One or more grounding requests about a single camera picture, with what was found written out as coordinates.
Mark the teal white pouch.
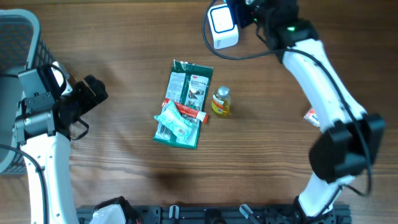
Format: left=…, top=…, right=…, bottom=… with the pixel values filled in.
left=154, top=101, right=195, bottom=141

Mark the red white tube package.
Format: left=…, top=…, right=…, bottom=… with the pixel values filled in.
left=162, top=98, right=209, bottom=123

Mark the red white juice carton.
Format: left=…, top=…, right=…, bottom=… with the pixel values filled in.
left=303, top=108, right=320, bottom=128

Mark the grey plastic mesh basket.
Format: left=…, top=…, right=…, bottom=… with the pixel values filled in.
left=1, top=9, right=67, bottom=175

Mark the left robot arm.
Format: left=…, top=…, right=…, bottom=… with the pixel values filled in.
left=13, top=64, right=108, bottom=223

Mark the yellow oil bottle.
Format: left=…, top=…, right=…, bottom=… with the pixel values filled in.
left=211, top=86, right=231, bottom=117

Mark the green 3M gloves package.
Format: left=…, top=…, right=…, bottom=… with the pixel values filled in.
left=153, top=60, right=213, bottom=149

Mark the white barcode scanner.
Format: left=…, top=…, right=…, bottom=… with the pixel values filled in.
left=207, top=4, right=239, bottom=50

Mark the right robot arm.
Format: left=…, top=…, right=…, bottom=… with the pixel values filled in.
left=227, top=1, right=385, bottom=222

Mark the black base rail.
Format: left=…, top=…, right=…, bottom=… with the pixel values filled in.
left=76, top=204, right=352, bottom=224

